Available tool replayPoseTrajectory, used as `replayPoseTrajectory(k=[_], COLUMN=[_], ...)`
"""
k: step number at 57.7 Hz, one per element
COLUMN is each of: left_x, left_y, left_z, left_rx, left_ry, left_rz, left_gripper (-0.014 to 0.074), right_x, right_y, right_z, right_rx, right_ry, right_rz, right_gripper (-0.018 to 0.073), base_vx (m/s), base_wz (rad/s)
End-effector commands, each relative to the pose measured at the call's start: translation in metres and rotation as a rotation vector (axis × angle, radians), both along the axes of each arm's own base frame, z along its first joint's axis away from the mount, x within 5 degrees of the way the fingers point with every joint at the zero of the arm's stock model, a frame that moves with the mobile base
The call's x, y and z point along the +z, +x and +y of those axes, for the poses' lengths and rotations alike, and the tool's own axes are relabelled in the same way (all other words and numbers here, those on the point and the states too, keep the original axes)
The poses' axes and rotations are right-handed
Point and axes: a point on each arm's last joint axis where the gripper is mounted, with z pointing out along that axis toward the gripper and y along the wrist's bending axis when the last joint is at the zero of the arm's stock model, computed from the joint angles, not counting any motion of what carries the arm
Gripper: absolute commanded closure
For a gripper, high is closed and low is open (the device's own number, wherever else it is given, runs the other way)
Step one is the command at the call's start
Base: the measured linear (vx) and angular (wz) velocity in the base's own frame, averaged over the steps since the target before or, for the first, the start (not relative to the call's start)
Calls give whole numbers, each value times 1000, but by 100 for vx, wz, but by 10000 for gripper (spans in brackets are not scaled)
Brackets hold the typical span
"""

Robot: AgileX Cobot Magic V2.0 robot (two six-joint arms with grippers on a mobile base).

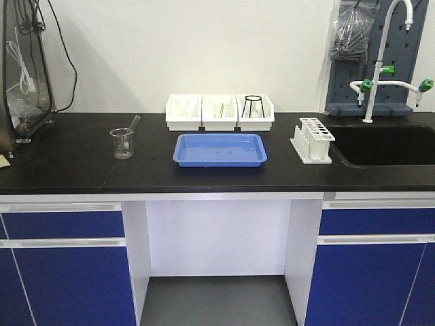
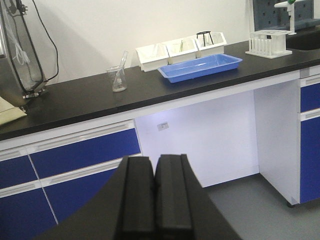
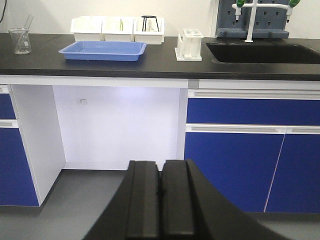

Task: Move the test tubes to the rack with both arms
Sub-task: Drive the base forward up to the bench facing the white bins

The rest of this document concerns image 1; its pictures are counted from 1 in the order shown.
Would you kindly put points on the white test tube rack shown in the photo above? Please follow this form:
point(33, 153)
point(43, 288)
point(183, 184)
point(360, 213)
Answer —
point(312, 141)

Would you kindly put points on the metal and glass apparatus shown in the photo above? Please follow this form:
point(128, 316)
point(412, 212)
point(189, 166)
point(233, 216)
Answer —
point(26, 95)

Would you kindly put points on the clear beaker with spatulas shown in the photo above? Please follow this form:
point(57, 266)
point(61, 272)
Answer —
point(220, 111)

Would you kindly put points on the blue cabinet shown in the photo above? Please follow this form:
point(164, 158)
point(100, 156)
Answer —
point(65, 268)
point(373, 267)

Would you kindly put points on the glass beaker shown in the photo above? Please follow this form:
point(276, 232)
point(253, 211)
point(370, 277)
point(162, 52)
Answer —
point(123, 143)

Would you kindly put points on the plastic bag of pegs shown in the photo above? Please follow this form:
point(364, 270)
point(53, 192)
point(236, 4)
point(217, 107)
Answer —
point(352, 30)

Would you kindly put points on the white storage bin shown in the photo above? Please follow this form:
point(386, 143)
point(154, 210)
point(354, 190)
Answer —
point(186, 124)
point(209, 106)
point(256, 124)

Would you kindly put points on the middle white storage bin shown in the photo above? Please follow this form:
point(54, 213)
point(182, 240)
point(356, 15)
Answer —
point(209, 106)

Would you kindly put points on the glass flask in bin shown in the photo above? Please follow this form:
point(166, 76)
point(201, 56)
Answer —
point(254, 109)

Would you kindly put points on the white gooseneck lab faucet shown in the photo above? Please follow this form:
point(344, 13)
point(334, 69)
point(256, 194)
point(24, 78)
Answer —
point(371, 85)

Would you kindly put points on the blue left cabinet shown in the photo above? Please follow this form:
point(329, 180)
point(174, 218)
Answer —
point(65, 268)

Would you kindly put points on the right white storage bin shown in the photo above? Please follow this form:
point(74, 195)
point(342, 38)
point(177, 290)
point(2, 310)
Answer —
point(256, 124)

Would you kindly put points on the black wire tripod stand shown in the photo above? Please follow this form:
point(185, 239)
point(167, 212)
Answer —
point(251, 98)

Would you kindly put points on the small glassware in bin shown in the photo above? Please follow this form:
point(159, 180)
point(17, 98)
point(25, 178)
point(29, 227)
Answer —
point(183, 111)

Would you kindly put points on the yellow sticky note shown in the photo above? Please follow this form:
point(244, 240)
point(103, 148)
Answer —
point(4, 162)

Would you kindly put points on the left white storage bin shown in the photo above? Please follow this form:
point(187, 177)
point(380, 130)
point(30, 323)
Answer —
point(186, 124)

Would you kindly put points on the blue right cabinet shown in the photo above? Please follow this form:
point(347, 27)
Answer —
point(373, 267)

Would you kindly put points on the black lab sink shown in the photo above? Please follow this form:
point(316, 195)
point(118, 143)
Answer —
point(385, 145)

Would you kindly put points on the blue plastic tray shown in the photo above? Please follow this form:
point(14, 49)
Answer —
point(219, 150)

